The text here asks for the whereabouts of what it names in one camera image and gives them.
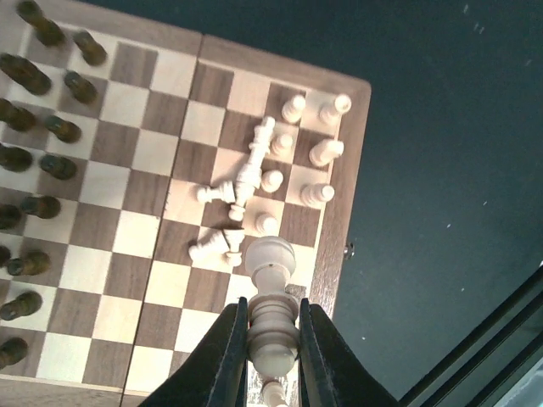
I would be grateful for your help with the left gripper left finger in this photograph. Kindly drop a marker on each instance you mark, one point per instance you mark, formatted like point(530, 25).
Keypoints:
point(215, 373)

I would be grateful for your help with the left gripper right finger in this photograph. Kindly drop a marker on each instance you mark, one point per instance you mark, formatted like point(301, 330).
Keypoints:
point(329, 372)

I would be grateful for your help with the white chess rook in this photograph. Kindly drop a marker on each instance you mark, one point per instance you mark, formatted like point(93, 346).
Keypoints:
point(273, 339)

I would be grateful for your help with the white pawn near board edge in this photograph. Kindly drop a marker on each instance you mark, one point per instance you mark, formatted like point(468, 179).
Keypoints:
point(325, 152)

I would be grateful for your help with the wooden chess board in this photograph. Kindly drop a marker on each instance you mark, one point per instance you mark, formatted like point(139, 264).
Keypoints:
point(169, 111)

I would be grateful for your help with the white pawn on board corner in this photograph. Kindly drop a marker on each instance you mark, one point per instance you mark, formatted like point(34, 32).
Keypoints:
point(332, 111)

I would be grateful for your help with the dark chess pawn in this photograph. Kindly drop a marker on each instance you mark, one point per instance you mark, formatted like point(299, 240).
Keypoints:
point(92, 52)

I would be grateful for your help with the dark chess piece back corner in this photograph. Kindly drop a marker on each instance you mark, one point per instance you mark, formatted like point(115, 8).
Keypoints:
point(47, 31)

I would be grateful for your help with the white lying pawn upper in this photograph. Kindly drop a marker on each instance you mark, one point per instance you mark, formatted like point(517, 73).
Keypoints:
point(216, 244)

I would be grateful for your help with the white lying pawn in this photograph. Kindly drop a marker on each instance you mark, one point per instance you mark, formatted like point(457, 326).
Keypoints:
point(216, 244)
point(234, 238)

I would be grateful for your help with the white lying pawn lower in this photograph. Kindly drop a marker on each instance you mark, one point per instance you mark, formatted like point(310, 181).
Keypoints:
point(234, 238)

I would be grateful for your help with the white standing pawn near rook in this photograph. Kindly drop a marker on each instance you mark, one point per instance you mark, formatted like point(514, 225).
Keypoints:
point(266, 224)

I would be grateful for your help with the black mounting rail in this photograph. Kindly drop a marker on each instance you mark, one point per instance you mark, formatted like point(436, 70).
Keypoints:
point(488, 361)

